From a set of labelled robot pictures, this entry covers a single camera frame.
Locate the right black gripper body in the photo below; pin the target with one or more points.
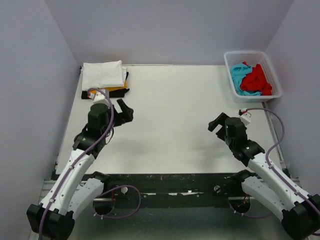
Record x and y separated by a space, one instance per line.
221 133

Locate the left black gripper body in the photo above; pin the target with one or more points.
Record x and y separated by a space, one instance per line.
116 118

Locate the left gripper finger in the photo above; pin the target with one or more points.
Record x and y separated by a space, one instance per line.
126 118
126 112

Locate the white t shirt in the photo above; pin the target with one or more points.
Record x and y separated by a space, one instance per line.
103 75

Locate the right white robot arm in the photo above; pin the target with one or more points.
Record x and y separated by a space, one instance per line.
297 210

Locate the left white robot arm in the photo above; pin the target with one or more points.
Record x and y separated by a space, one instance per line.
54 217

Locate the folded black t shirt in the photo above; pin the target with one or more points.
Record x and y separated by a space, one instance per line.
125 74

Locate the folded orange t shirt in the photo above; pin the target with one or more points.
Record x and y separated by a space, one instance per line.
114 92

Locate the red t shirt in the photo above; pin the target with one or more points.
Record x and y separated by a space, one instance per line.
255 83

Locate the white plastic basket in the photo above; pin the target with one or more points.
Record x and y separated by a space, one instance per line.
252 58

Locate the cyan t shirt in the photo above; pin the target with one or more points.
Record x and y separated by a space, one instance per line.
238 73

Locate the right white knob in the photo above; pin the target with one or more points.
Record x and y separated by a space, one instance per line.
217 189

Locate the white knob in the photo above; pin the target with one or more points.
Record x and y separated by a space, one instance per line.
124 190
217 189

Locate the left white knob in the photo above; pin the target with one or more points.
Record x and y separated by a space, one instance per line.
124 190

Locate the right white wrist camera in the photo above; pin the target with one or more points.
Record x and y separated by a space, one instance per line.
245 116

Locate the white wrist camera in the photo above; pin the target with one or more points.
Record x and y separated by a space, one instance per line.
245 116
98 98

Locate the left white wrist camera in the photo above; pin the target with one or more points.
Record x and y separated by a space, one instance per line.
98 98

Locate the black base frame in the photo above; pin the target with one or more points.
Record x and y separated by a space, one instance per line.
168 191

